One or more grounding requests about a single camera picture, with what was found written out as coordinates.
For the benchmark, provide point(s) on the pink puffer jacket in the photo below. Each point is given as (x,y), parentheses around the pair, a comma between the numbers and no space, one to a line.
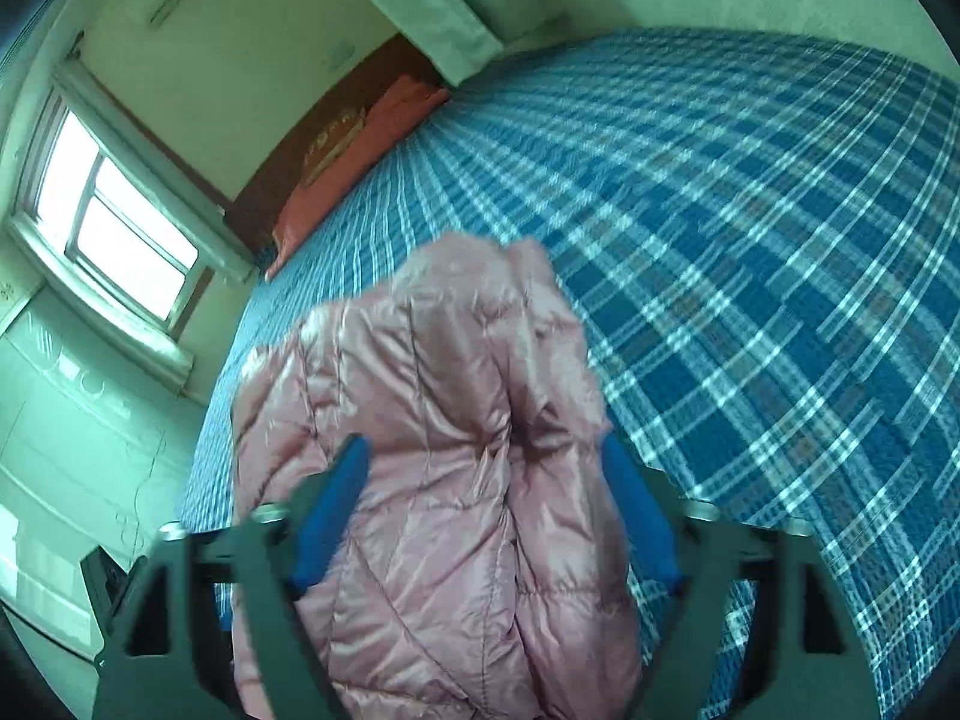
(435,427)

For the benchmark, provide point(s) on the bed with blue plaid sheet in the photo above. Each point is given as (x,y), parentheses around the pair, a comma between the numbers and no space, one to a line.
(750,240)

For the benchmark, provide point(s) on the white wardrobe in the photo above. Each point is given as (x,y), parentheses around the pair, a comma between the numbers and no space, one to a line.
(60,450)

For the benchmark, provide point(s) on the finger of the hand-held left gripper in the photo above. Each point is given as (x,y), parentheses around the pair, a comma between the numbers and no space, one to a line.
(645,510)
(330,517)

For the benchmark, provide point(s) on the dark wooden headboard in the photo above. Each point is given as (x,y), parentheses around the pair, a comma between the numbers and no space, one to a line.
(300,142)

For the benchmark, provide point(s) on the red pillow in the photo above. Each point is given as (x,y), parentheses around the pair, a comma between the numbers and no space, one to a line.
(330,191)

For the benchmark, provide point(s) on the window with white frame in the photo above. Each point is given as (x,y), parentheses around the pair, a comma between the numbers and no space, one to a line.
(112,225)

